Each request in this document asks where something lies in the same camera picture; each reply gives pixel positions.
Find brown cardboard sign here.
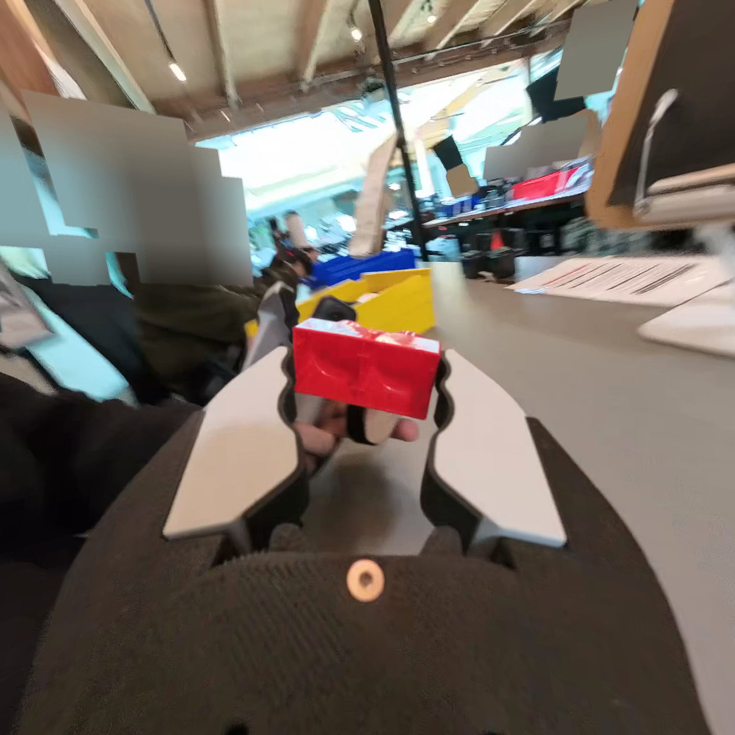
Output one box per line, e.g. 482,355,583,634
348,135,398,258

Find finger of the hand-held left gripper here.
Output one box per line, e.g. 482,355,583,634
241,280,301,373

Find wooden work table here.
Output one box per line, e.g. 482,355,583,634
422,189,592,232

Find person's dark clothing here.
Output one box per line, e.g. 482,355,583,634
0,540,81,735

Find printed paper sheet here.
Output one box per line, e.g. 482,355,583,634
505,255,731,308

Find red plastic bin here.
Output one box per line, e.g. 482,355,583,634
510,169,593,202

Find red toy building block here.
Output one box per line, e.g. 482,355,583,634
292,317,442,421

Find black metal pole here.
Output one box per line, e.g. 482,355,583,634
367,0,428,262

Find person's left hand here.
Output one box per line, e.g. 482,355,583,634
294,401,421,474

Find blue plastic bin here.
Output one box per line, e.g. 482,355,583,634
299,248,417,289

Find yellow plastic bin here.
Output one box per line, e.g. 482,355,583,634
244,267,435,341

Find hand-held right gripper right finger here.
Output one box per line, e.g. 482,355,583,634
421,347,569,553

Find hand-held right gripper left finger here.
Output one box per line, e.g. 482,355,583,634
162,345,311,556

